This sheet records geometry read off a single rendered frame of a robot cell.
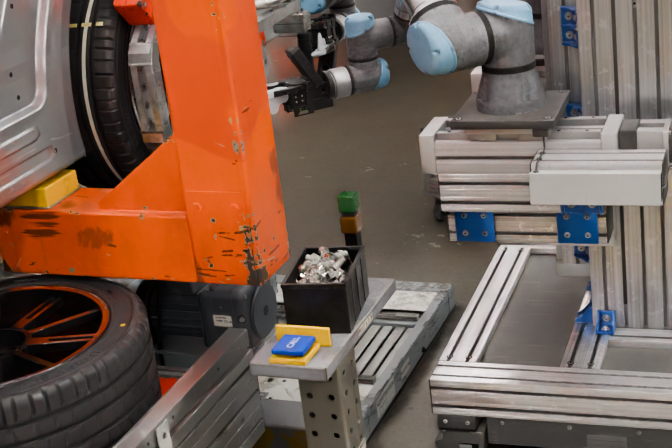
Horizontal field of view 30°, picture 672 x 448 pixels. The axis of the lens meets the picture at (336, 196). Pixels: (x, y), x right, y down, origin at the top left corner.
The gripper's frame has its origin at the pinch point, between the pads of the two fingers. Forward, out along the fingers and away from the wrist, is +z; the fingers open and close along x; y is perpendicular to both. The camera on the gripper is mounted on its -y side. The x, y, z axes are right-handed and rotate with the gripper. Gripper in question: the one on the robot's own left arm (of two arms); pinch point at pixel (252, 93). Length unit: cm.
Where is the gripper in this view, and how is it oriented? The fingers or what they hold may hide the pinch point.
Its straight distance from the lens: 304.3
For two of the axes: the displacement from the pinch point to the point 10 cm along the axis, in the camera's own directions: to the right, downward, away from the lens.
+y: 1.2, 9.3, 3.4
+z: -9.1, 2.4, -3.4
